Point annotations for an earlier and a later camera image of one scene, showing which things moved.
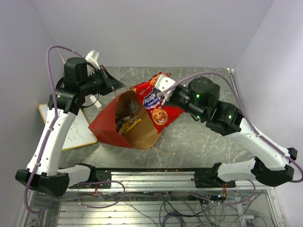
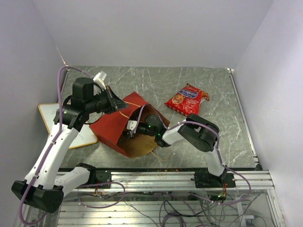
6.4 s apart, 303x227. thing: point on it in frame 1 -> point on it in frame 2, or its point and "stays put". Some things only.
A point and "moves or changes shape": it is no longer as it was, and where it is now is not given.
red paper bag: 123,121 moves or changes shape
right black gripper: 169,100 -> 126,134
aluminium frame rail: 184,180 stays put
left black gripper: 110,82 -> 115,102
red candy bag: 160,115 moves or changes shape
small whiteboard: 79,134 stays put
